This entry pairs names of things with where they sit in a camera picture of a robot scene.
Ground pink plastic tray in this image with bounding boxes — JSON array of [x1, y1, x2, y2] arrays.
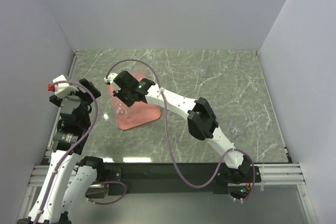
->
[[108, 85, 161, 130]]

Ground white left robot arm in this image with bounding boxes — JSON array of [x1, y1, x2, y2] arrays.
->
[[17, 76, 106, 223]]

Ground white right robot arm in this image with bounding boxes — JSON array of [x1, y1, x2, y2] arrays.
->
[[105, 71, 256, 184]]

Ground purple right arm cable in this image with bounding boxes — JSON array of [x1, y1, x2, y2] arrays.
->
[[105, 59, 259, 201]]

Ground clear glass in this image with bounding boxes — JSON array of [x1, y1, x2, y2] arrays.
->
[[227, 125, 241, 138], [109, 87, 131, 124], [194, 67, 207, 77]]

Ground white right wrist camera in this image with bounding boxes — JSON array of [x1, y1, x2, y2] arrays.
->
[[104, 72, 119, 90]]

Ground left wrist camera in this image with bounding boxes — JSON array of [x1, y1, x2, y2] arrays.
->
[[48, 74, 78, 99]]

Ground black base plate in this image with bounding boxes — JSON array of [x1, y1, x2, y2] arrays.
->
[[73, 162, 263, 200]]

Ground aluminium mounting rail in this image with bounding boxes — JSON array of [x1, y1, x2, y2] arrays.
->
[[15, 129, 308, 224]]

